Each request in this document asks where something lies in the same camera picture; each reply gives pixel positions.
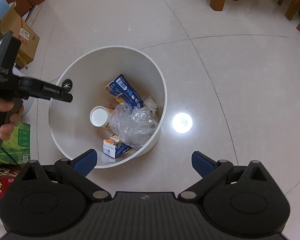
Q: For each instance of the red cartoon box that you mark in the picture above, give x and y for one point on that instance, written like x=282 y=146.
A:
x=8 y=173

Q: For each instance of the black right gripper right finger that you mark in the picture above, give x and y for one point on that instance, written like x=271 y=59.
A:
x=223 y=181

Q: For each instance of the blue snack box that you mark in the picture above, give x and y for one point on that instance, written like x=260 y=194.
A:
x=122 y=91

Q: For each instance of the small white blue carton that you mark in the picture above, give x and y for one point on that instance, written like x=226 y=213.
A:
x=114 y=147

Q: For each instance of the white round trash bin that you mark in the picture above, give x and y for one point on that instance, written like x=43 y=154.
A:
x=70 y=125

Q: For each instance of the clear plastic bag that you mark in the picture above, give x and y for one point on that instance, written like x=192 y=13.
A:
x=134 y=126

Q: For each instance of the brown cardboard box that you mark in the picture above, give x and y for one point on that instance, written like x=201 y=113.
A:
x=10 y=20

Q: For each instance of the person's left hand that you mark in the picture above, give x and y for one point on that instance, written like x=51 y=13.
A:
x=7 y=129

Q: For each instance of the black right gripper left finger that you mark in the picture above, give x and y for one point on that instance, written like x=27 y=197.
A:
x=63 y=182

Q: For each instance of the green landscape paper bag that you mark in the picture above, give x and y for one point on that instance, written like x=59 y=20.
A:
x=17 y=149

